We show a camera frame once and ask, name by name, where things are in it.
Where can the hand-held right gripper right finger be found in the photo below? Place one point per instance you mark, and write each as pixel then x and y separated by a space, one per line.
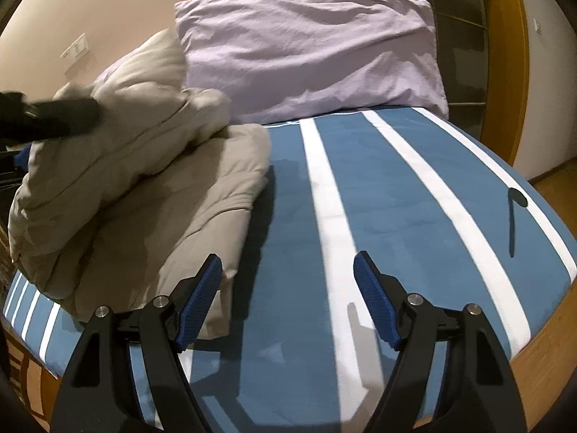
pixel 374 300

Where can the beige puffer jacket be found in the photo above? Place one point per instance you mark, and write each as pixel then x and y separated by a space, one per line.
pixel 135 189

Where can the dark shelving cabinet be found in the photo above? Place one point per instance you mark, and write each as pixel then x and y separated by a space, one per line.
pixel 441 22

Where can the small white wall switch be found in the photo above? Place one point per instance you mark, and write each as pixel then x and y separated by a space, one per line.
pixel 536 25

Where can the lavender pillow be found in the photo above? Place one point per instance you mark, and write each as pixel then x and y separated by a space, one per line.
pixel 306 54

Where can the white wall socket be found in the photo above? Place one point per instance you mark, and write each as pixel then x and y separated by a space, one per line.
pixel 67 54

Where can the blue white striped bed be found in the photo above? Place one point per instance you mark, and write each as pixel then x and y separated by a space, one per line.
pixel 405 212

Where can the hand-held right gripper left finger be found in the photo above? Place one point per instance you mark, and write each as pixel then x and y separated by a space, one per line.
pixel 198 300

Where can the thin black stick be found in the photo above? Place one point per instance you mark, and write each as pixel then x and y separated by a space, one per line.
pixel 514 221

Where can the wooden bed frame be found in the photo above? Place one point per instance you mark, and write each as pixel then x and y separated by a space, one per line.
pixel 545 347

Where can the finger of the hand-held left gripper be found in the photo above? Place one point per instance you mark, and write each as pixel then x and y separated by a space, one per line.
pixel 21 157
pixel 67 117

